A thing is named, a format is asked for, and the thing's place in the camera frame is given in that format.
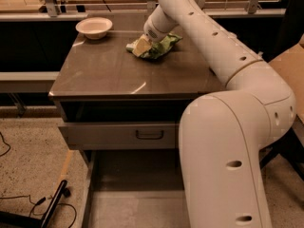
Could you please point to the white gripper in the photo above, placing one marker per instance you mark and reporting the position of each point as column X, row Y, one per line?
column 154, row 32

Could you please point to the green jalapeno chip bag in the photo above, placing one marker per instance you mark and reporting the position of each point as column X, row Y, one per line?
column 158, row 49

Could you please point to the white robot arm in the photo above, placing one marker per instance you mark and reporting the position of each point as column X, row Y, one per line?
column 222, row 133

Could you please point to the grey metal drawer cabinet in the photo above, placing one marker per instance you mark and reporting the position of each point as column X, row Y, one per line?
column 101, row 82

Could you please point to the grey top drawer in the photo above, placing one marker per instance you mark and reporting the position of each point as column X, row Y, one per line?
column 117, row 136

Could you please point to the grey open middle drawer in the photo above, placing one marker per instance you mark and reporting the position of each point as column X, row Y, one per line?
column 136, row 189

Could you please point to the white paper bowl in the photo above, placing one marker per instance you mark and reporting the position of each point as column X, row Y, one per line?
column 94, row 28

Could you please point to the black office chair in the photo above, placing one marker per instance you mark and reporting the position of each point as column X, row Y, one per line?
column 291, row 149

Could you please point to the black drawer handle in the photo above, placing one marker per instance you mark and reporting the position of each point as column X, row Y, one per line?
column 154, row 135

